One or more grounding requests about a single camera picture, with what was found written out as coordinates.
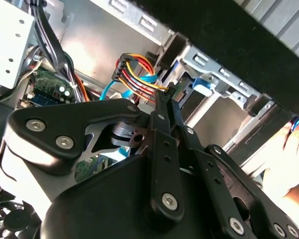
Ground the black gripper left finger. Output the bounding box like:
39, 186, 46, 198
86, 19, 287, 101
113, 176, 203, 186
4, 90, 185, 224

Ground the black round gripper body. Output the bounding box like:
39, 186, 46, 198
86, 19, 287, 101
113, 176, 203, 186
39, 153, 226, 239

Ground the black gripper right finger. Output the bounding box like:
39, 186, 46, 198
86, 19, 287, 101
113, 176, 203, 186
168, 83, 299, 239

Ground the red orange yellow power wire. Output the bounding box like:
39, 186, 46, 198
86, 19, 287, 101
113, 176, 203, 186
111, 53, 176, 104

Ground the hard disk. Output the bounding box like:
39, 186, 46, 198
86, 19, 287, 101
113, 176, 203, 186
175, 74, 252, 147

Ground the blue wire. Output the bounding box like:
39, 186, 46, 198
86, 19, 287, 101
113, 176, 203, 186
99, 61, 162, 101

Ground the round black tool blue ring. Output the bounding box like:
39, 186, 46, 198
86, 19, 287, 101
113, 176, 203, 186
289, 111, 299, 132

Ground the person's hand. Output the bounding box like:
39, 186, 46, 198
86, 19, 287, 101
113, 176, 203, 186
262, 103, 299, 198

